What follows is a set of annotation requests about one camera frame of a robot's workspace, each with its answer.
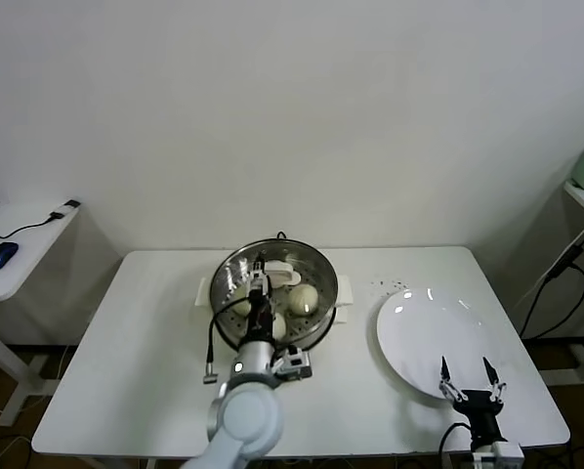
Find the white side desk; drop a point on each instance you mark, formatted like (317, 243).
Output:
(28, 254)

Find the white steamed baozi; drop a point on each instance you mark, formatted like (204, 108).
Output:
(242, 305)
(303, 299)
(279, 328)

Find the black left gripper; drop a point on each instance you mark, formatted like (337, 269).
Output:
(262, 320)

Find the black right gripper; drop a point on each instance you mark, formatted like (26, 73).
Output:
(482, 415)

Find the large white plate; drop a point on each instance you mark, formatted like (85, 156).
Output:
(419, 332)

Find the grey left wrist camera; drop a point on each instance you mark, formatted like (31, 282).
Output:
(294, 365)

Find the stainless steel steamer basket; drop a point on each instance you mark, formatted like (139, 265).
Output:
(327, 288)

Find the white electric cooker pot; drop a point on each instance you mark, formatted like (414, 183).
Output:
(346, 293)

